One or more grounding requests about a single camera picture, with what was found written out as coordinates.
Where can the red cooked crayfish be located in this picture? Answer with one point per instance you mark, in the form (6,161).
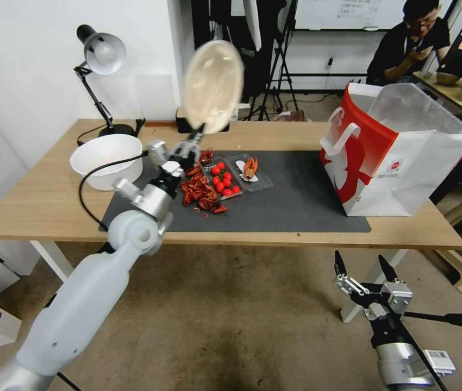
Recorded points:
(249,167)

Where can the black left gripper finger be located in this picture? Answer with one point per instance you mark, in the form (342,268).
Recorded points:
(195,151)
(187,142)

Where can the wooden table white legs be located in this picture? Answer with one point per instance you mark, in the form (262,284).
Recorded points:
(31,203)

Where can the clear plastic tomato tray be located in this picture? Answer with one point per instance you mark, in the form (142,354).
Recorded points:
(237,196)

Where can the black tripod stand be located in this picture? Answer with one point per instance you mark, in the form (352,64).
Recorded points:
(282,69)

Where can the dried red chili pile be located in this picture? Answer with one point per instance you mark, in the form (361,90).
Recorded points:
(198,189)

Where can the beige bowl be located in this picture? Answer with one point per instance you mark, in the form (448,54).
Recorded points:
(447,78)

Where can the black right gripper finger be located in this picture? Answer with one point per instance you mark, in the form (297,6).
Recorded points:
(343,273)
(386,269)

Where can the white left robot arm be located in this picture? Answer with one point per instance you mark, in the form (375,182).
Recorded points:
(92,285)

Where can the person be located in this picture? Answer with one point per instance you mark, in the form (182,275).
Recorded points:
(402,53)

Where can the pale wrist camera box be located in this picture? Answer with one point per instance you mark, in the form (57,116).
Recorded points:
(398,296)
(157,150)

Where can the red bag on floor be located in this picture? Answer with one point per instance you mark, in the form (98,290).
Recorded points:
(293,116)

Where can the white disposable takeout bowl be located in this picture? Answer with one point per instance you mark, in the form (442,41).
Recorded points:
(104,165)

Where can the dark grey table mat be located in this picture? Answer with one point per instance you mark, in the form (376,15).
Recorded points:
(292,203)

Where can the clear plastic crayfish tray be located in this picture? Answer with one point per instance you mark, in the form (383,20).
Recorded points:
(264,181)

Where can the black silver desk lamp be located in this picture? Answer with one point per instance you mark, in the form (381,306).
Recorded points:
(104,51)

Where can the red white delivery bag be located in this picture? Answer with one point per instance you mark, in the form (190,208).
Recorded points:
(410,179)

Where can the black rectangular box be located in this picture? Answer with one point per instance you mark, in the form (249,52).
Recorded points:
(181,121)

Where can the white wall whiteboard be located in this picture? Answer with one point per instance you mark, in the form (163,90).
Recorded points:
(337,14)

